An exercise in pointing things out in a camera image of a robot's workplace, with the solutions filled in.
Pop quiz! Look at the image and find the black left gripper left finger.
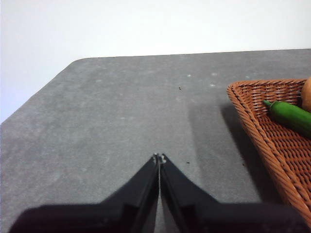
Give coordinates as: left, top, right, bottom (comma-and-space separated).
9, 152, 160, 233

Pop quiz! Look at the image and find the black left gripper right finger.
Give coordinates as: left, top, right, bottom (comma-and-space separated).
159, 153, 311, 233

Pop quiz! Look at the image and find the brown wicker basket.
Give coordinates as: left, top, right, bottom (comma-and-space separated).
226, 79, 311, 222

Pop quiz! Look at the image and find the green pepper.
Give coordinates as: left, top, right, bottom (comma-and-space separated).
263, 100, 311, 139

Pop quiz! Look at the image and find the yellow-brown potato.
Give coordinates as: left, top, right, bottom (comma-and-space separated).
301, 77, 311, 112

